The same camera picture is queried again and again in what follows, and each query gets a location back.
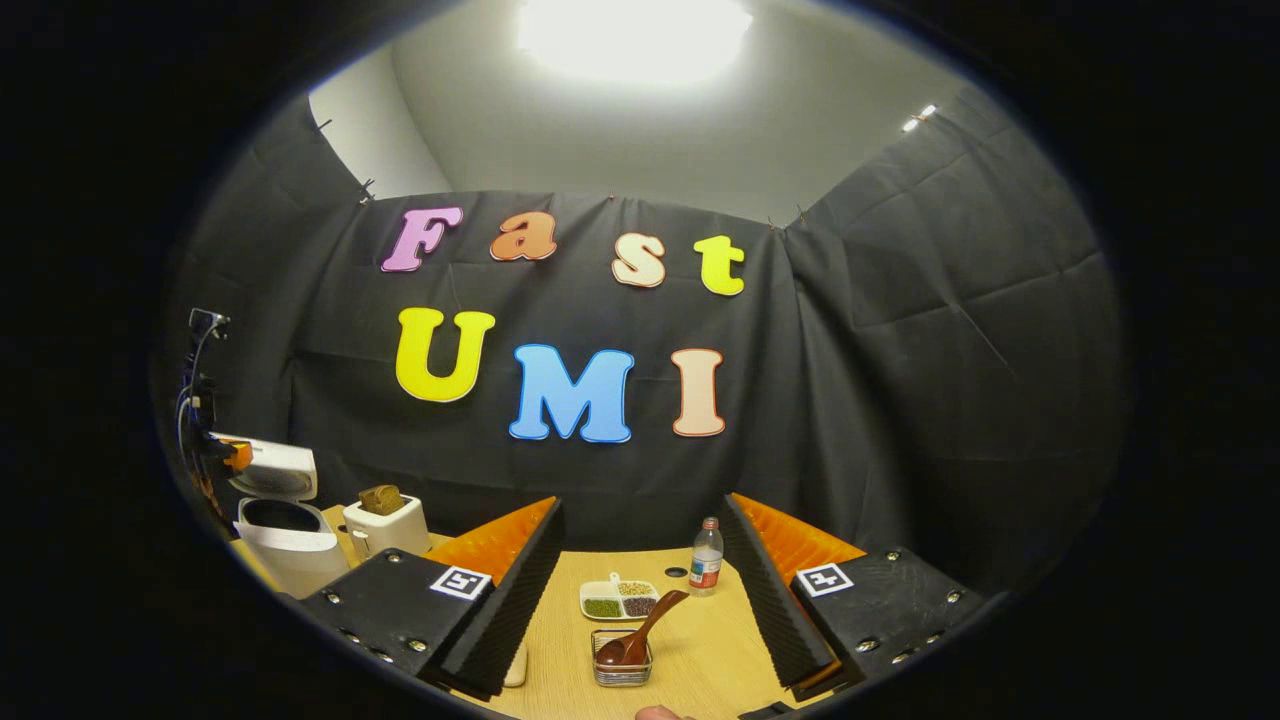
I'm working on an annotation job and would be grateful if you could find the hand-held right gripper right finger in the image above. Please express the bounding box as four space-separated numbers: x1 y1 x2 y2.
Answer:
722 492 991 701

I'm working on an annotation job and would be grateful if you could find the clear glass chopstick holder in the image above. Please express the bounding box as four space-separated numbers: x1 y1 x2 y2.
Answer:
590 628 655 688

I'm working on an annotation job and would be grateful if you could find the white toaster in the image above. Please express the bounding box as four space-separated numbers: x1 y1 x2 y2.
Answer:
343 485 431 561

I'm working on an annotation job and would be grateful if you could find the large ceiling light panel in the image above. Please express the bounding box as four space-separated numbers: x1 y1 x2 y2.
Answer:
517 0 753 86

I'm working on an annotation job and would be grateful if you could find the clear bottle with red label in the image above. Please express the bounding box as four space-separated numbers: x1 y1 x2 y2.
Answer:
689 517 725 598

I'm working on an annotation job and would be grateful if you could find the white divided grain dish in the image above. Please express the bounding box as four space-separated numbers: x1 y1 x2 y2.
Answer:
580 573 661 621

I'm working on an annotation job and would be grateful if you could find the brown wooden spoon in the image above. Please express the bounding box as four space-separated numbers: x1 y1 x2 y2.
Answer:
597 590 691 667

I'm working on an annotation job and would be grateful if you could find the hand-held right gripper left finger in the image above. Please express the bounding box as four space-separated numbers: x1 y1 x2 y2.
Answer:
300 497 566 701

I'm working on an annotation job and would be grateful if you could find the white rice cooker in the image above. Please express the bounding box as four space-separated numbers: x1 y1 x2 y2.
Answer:
212 432 351 599

